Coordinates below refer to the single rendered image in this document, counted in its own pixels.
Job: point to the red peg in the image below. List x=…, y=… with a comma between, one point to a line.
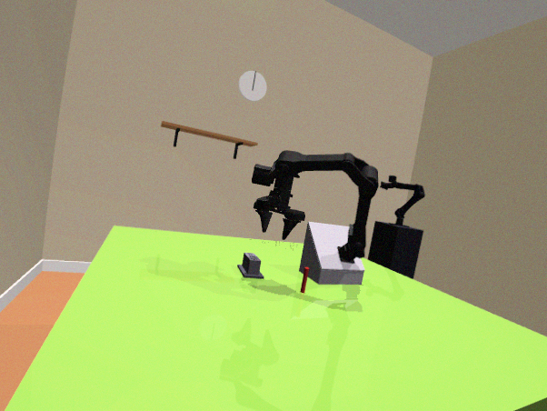
x=305, y=276

